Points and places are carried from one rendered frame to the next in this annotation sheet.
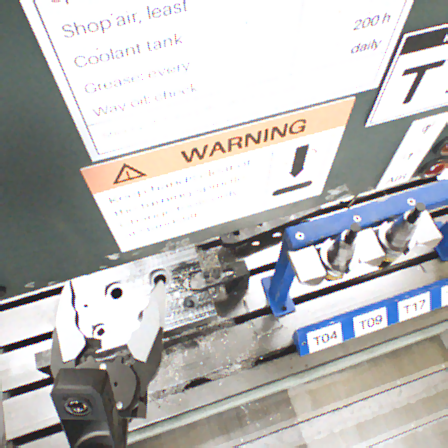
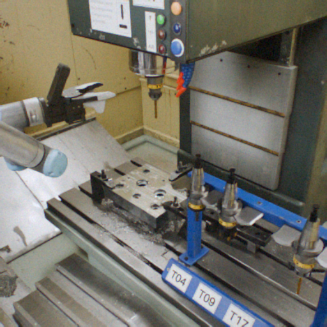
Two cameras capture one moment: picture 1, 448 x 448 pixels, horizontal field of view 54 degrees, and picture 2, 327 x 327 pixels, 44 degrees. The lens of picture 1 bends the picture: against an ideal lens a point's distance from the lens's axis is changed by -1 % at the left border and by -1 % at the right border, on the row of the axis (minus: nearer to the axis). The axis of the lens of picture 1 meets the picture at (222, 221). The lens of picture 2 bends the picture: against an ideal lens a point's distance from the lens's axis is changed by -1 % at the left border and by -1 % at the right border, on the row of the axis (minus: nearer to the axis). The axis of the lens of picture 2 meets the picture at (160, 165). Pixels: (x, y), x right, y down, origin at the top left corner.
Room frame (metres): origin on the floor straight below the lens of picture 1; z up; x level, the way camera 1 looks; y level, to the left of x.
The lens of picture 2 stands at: (-0.20, -0.98, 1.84)
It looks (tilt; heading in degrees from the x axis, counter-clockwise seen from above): 31 degrees down; 64
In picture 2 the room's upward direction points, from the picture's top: 2 degrees counter-clockwise
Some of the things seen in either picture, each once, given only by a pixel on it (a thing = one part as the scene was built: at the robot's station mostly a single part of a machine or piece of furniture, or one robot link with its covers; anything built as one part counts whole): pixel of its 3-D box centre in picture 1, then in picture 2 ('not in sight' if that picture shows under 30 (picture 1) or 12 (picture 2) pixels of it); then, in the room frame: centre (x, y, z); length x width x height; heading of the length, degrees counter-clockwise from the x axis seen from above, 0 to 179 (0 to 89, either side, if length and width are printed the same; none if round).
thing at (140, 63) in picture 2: not in sight; (153, 48); (0.33, 0.12, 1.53); 0.16 x 0.16 x 0.12
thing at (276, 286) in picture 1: (284, 272); (194, 220); (0.33, -0.13, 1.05); 0.10 x 0.05 x 0.30; 18
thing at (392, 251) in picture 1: (395, 238); (229, 207); (0.33, -0.30, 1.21); 0.06 x 0.06 x 0.03
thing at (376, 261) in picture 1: (367, 247); (212, 199); (0.31, -0.25, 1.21); 0.07 x 0.05 x 0.01; 18
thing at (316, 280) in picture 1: (308, 266); (182, 184); (0.28, -0.14, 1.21); 0.07 x 0.05 x 0.01; 18
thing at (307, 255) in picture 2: not in sight; (307, 246); (0.39, -0.51, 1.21); 0.06 x 0.06 x 0.03
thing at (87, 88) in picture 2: (74, 325); (89, 93); (0.13, 0.17, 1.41); 0.09 x 0.03 x 0.06; 24
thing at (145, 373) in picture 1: (137, 362); (82, 98); (0.09, 0.09, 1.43); 0.09 x 0.05 x 0.02; 155
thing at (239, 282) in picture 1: (219, 279); (177, 214); (0.34, 0.01, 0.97); 0.13 x 0.03 x 0.15; 108
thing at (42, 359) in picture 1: (71, 354); (103, 185); (0.18, 0.32, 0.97); 0.13 x 0.03 x 0.15; 108
